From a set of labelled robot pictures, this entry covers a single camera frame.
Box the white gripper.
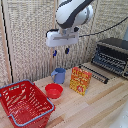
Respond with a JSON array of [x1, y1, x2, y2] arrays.
[[45, 28, 81, 59]]

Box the metal oven tray rack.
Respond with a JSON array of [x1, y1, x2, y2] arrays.
[[91, 49, 128, 73]]

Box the glass oven door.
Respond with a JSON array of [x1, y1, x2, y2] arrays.
[[78, 61, 126, 85]]

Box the black toaster oven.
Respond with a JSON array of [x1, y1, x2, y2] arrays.
[[90, 37, 128, 80]]

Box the blue mug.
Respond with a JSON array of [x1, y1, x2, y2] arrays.
[[50, 67, 67, 85]]

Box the yellow red food box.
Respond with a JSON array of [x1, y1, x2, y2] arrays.
[[69, 66, 93, 97]]

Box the red bowl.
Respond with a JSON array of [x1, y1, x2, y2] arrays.
[[44, 83, 64, 100]]

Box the red shopping basket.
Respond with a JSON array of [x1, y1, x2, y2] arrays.
[[0, 79, 56, 128]]

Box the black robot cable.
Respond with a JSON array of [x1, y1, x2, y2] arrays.
[[78, 16, 128, 38]]

